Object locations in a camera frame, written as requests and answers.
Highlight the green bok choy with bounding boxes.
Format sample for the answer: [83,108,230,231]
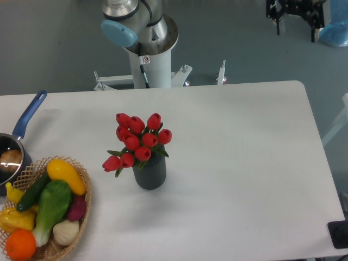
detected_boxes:
[32,180,72,247]

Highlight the purple sweet potato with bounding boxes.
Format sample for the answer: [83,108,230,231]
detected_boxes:
[67,196,86,221]

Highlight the yellow banana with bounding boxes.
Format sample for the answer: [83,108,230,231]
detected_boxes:
[5,182,38,214]

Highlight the orange fruit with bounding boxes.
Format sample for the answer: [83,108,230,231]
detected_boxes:
[5,229,36,260]

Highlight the woven wicker basket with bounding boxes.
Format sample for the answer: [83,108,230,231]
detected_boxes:
[12,156,92,260]

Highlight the white garlic bulb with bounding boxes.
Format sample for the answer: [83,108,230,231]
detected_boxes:
[53,219,79,246]

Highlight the dark grey ribbed vase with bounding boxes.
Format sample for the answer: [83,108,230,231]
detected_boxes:
[132,152,166,190]

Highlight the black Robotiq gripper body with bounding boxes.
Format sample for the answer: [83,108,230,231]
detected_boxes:
[282,0,326,19]

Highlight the bread roll in pan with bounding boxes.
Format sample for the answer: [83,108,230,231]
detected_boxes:
[1,150,22,173]

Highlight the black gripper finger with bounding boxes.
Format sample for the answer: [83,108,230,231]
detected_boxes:
[265,0,285,35]
[304,8,325,43]

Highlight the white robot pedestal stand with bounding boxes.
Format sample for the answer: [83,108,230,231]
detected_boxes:
[93,46,227,91]

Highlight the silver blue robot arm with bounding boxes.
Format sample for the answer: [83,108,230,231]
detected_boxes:
[101,1,331,56]

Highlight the red tulip bouquet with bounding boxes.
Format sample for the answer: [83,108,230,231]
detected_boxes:
[102,113,172,177]

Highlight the yellow squash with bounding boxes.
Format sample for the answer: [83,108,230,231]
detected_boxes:
[47,159,86,196]

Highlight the blue plastic bag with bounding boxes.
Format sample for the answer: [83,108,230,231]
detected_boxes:
[320,0,347,47]

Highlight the yellow bell pepper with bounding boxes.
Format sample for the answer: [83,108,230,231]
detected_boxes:
[1,207,36,234]

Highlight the blue handled saucepan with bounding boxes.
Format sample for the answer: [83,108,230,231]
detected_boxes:
[1,90,47,196]

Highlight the black device at table edge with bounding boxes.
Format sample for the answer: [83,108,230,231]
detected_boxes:
[327,220,348,249]

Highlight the dark green cucumber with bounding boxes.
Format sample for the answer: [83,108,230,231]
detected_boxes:
[16,171,51,212]

